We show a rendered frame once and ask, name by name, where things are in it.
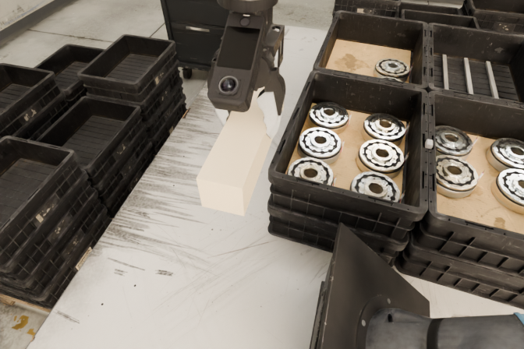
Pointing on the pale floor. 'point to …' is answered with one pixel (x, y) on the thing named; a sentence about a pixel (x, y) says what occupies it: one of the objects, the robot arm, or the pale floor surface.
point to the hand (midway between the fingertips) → (247, 131)
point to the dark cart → (190, 9)
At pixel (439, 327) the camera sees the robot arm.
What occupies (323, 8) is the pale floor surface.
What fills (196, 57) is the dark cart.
